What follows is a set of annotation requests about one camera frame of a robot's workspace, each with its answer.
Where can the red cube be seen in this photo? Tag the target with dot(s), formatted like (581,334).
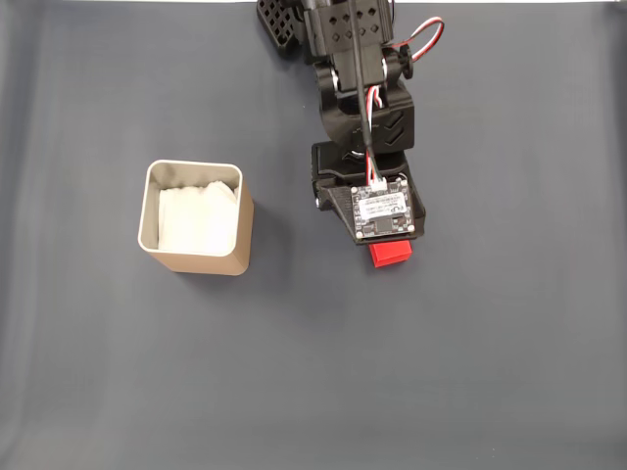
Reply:
(392,254)

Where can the tan metal box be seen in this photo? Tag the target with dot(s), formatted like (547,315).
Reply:
(206,264)

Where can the dark blue-grey table mat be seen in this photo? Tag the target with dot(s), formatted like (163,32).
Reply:
(313,367)

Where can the camera circuit board with mount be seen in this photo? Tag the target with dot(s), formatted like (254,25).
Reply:
(384,208)

